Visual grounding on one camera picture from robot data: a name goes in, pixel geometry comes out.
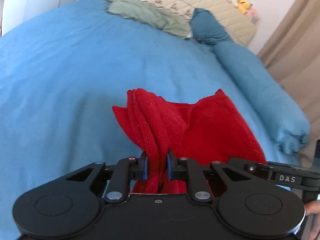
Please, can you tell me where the dark teal pillow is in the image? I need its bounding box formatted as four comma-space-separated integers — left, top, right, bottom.
189, 8, 233, 46

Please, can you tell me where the blue bed sheet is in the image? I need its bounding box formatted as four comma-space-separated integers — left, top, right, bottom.
0, 0, 304, 240

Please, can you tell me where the yellow plush toy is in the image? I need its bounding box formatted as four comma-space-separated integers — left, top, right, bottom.
238, 0, 253, 14

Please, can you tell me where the red knit sweater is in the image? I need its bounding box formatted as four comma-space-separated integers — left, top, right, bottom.
112, 88, 266, 194

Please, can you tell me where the green pillow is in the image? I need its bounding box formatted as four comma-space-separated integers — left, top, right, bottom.
106, 0, 193, 39

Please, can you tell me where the rolled blue duvet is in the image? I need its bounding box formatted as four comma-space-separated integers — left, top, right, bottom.
212, 42, 311, 154

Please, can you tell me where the beige curtain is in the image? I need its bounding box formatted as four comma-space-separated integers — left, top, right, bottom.
257, 0, 320, 123

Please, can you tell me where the person right hand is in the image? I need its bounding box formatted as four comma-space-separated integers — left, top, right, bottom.
304, 200, 320, 216

